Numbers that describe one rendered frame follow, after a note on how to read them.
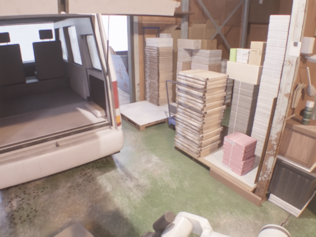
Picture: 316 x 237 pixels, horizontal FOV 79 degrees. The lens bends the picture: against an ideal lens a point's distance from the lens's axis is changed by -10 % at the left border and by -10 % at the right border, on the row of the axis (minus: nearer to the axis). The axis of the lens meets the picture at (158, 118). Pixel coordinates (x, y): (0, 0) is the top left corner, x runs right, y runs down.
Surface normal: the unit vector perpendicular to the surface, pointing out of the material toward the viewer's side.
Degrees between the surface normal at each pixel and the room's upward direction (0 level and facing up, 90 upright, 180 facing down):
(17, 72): 93
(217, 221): 0
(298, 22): 90
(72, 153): 85
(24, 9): 106
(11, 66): 93
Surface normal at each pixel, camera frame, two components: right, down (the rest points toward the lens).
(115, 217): 0.00, -0.92
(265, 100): -0.81, 0.22
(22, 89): 0.58, 0.32
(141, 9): 0.61, 0.55
